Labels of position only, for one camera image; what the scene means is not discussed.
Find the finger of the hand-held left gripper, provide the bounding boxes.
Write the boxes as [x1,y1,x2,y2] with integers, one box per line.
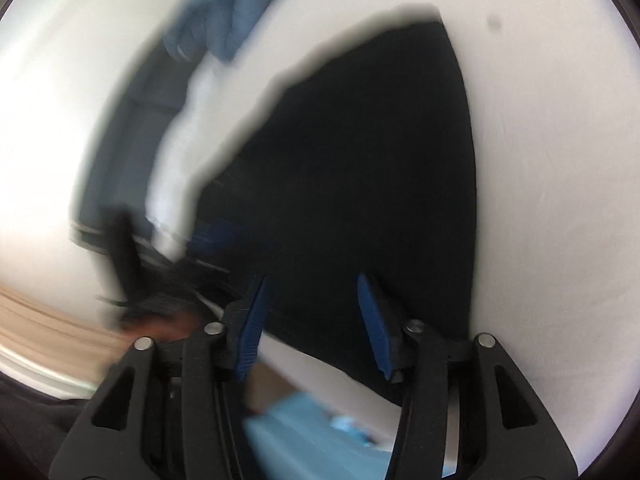
[189,222,247,262]

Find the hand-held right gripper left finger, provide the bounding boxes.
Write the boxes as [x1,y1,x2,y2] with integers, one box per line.
[48,274,271,480]

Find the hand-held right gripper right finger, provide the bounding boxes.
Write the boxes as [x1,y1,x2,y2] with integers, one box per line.
[356,272,578,480]

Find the black pants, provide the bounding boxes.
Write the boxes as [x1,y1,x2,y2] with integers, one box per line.
[187,5,476,406]

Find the person's left hand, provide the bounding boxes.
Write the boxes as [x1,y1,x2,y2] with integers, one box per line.
[120,310,213,342]

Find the grey padded headboard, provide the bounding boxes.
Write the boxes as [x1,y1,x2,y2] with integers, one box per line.
[75,45,201,256]

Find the light blue plastic stool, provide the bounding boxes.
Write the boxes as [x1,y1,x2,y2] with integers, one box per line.
[242,392,406,480]

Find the bed with white sheet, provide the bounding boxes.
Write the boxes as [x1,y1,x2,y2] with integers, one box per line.
[145,0,640,476]

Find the rolled blue duvet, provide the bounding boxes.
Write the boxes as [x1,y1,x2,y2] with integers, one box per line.
[165,0,293,63]

